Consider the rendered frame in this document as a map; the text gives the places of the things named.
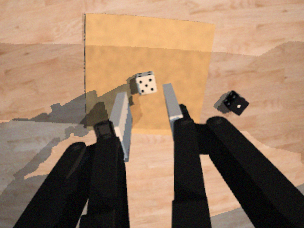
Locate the white die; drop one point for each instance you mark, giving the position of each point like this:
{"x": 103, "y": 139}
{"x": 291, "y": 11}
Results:
{"x": 146, "y": 83}

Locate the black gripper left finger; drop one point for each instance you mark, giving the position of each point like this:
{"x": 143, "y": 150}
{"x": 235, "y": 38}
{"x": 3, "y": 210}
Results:
{"x": 60, "y": 200}

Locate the orange flat mat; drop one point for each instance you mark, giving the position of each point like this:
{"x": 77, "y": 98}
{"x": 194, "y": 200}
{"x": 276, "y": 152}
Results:
{"x": 117, "y": 47}

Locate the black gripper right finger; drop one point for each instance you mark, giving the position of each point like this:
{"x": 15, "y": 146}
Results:
{"x": 268, "y": 198}

